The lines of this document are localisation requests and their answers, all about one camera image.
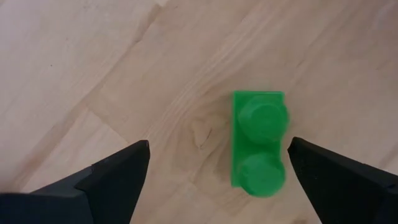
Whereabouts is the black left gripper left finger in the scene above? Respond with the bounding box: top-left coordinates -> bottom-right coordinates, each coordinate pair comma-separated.
0,139 -> 151,224

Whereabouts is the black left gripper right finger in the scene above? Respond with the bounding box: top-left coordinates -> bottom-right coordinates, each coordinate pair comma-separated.
287,136 -> 398,224

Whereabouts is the green toy building block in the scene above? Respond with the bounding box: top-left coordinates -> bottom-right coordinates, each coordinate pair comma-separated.
230,90 -> 291,198

